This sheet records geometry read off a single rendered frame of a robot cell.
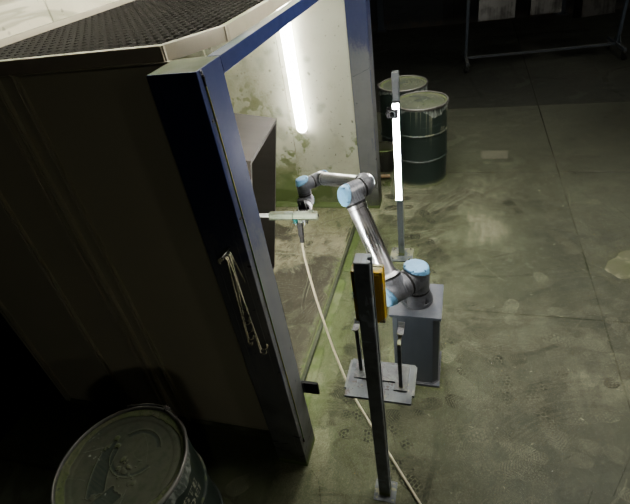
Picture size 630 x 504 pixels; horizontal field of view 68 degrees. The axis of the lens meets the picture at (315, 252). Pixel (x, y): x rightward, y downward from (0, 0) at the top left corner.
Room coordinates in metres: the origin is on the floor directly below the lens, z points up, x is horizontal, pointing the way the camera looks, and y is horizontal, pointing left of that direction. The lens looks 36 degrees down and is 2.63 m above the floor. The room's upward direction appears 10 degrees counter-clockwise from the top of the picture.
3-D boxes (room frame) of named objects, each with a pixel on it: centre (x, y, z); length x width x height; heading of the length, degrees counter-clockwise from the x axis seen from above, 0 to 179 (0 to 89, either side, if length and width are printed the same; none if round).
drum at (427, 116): (4.75, -1.37, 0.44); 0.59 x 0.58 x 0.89; 174
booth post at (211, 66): (1.61, 0.31, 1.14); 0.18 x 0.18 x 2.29; 69
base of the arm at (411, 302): (2.06, -0.57, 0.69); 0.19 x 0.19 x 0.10
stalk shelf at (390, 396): (1.41, -0.20, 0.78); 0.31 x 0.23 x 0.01; 69
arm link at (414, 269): (2.06, -0.56, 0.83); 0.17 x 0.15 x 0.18; 118
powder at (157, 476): (1.15, 0.96, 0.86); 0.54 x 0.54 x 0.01
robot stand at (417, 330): (2.06, -0.57, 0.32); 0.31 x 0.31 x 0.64; 69
